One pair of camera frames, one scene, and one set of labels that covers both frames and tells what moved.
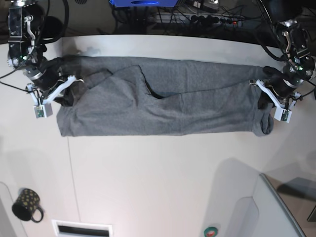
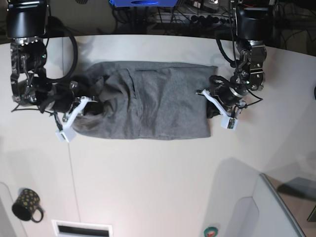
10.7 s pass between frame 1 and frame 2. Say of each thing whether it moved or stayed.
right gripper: moved
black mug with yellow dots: stayed
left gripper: moved
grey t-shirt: moved
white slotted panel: stayed
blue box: stayed
